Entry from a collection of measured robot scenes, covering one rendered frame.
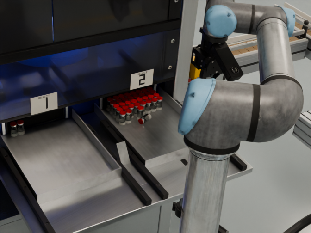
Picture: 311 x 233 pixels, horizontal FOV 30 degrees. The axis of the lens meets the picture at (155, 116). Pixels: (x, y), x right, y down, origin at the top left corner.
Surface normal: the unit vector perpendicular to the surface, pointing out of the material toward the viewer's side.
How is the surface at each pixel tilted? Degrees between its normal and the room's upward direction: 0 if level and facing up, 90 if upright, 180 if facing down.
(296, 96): 46
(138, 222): 90
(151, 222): 90
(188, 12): 90
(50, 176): 0
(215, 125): 79
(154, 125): 0
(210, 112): 64
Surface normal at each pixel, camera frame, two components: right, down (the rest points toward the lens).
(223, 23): -0.09, 0.56
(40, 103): 0.51, 0.52
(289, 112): 0.64, 0.03
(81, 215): 0.07, -0.82
